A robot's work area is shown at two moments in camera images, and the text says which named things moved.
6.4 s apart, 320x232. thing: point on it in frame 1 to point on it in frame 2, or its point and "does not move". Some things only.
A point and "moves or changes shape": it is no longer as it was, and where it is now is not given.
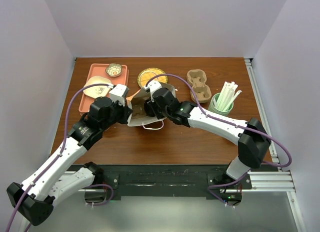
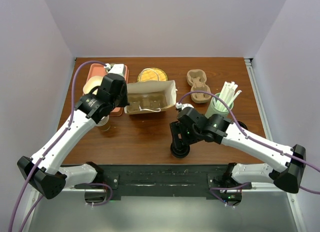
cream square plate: (101, 91) does not move
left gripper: (126, 111) to (125, 101)
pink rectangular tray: (99, 69) does not move
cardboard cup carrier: (197, 78) does not move
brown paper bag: (137, 100) moves or changes shape
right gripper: (153, 103) to (177, 127)
